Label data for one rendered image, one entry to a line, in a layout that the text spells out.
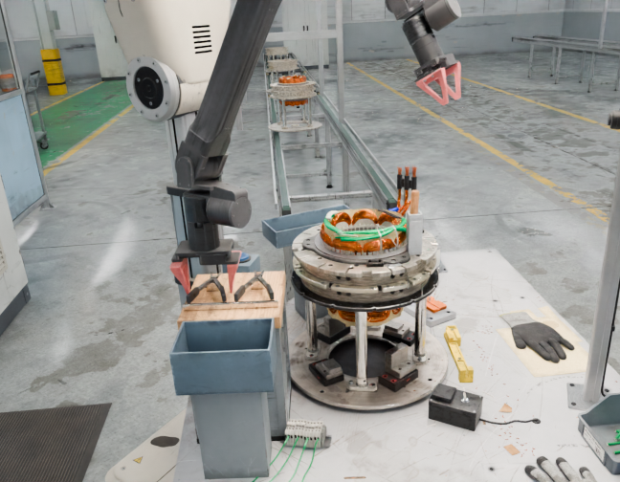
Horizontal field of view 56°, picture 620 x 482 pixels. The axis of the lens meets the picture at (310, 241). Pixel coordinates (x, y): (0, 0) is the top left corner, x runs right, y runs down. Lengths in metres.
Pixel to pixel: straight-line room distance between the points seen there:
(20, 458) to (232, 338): 1.68
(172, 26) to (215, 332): 0.67
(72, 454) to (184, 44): 1.72
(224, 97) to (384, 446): 0.72
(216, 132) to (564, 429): 0.89
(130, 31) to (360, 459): 1.02
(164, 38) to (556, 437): 1.16
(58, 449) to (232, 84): 1.93
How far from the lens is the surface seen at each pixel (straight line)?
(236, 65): 0.97
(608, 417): 1.34
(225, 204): 1.00
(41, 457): 2.62
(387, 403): 1.28
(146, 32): 1.38
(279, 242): 1.47
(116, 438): 2.60
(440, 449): 1.21
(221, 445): 1.12
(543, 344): 1.54
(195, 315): 1.10
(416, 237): 1.21
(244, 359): 0.98
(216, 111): 0.99
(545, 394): 1.40
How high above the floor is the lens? 1.58
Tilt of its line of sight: 22 degrees down
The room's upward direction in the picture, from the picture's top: 3 degrees counter-clockwise
